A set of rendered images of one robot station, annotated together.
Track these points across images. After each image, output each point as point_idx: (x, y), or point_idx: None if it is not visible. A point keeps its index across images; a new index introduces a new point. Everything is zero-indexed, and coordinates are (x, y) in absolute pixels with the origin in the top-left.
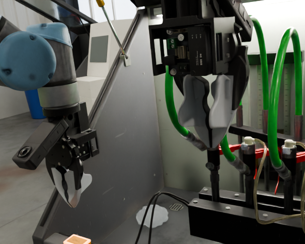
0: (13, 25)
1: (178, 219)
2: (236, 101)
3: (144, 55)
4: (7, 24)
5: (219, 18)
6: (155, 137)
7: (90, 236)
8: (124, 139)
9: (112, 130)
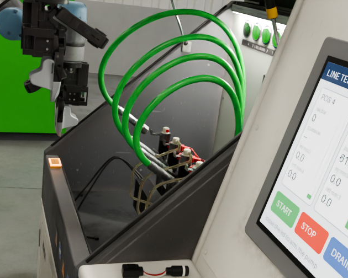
0: (15, 2)
1: None
2: (56, 76)
3: (217, 47)
4: (10, 1)
5: (31, 28)
6: (207, 133)
7: (90, 179)
8: (159, 117)
9: (145, 103)
